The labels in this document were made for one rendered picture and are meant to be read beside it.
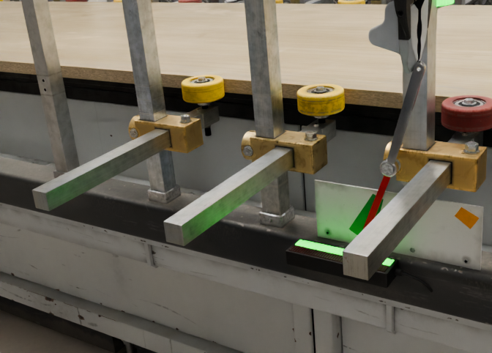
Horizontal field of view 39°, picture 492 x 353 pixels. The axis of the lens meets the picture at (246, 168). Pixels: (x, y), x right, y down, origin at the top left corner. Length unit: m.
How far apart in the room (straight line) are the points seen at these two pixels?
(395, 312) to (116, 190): 0.59
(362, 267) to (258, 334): 0.97
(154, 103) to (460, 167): 0.55
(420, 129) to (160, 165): 0.51
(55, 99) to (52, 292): 0.89
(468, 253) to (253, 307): 0.75
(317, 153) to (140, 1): 0.40
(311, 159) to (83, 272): 1.10
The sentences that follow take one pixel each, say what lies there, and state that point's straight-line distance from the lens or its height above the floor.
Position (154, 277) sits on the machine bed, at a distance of 1.83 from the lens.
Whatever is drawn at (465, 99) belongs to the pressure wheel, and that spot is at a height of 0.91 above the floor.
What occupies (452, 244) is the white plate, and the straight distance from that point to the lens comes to 1.04.
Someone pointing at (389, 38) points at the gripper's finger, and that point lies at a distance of 0.88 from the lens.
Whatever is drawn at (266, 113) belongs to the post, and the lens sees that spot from 1.09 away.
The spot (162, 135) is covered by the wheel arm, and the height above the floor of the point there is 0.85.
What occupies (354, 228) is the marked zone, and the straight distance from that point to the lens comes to 1.09.
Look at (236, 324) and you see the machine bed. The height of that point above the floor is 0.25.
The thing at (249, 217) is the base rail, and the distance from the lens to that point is 1.20.
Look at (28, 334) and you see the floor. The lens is 2.33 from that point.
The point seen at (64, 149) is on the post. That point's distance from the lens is 1.45.
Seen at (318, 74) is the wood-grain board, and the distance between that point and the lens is 1.30.
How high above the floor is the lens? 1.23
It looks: 22 degrees down
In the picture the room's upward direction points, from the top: 5 degrees counter-clockwise
